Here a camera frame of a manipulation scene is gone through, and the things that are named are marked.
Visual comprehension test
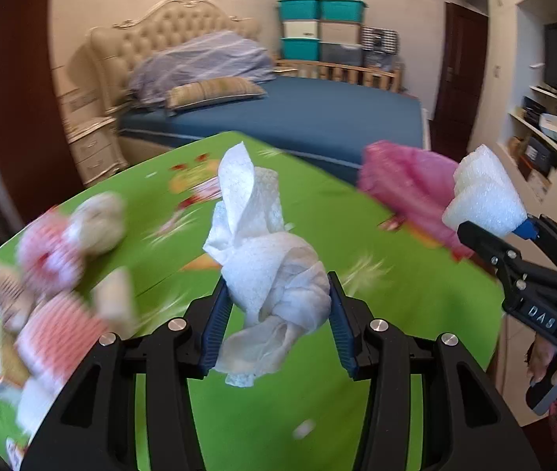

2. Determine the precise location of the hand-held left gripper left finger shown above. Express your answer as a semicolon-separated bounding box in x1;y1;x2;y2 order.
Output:
23;277;234;471

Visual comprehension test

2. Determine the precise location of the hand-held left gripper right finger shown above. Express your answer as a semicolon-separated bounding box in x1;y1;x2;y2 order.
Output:
326;271;542;471

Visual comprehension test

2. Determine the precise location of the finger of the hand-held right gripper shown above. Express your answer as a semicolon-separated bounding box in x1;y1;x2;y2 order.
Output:
458;221;557;300
514;215;557;276

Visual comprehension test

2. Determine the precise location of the white foam sheet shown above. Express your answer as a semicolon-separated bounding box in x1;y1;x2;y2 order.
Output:
442;144;527;239

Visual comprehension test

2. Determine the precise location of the white paper towel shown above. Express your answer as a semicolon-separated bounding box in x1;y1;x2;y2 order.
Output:
202;141;332;387

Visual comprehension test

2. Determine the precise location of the pink plastic bin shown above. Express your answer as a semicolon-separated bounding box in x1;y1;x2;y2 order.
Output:
357;140;476;262

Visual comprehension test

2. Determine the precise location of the pink white foam net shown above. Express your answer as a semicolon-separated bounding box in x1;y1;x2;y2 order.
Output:
16;208;88;295
13;292;112;383

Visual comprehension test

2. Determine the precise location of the beige foam net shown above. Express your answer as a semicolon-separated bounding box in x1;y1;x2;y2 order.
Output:
93;267;137;337
0;265;38;329

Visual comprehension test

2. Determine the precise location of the white teal box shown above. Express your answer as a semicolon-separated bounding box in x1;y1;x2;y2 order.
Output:
539;114;557;145

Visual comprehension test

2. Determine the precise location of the green printed tablecloth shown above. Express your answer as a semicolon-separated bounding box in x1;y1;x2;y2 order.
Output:
0;130;505;471

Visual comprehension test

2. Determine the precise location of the dark brown door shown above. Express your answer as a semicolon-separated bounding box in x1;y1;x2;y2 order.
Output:
433;2;489;150

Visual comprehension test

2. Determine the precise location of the white built-in cabinet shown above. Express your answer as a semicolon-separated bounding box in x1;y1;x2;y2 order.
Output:
467;0;557;236

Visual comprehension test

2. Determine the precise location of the bed with blue sheet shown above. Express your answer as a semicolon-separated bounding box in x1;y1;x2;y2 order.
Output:
116;76;429;168

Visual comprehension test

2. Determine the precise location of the cream nightstand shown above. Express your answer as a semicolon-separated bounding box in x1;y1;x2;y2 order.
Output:
65;115;127;184

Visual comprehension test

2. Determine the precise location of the black striped box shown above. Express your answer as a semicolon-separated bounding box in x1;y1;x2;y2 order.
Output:
361;26;399;56

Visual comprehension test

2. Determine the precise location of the striped brown pillow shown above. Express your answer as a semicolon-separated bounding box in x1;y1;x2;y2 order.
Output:
165;77;267;115

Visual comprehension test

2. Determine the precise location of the grey storage box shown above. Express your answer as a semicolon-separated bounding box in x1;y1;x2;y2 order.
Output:
319;42;364;66

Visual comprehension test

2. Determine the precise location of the beige storage box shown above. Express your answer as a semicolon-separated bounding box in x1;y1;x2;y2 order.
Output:
319;20;362;44

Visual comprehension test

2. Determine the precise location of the blue striped duvet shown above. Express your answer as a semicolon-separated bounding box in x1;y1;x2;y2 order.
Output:
128;29;274;106

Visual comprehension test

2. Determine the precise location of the teal storage box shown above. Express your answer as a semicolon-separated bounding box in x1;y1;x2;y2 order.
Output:
278;0;321;21
319;0;368;23
280;38;321;60

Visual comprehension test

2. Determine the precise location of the white storage box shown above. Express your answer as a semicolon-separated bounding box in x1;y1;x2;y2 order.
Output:
281;20;321;40

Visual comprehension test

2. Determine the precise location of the beige tufted headboard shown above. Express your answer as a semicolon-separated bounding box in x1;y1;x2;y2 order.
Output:
84;0;262;123

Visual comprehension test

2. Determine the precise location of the wooden crib rail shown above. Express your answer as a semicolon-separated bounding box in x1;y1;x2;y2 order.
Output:
273;58;404;93

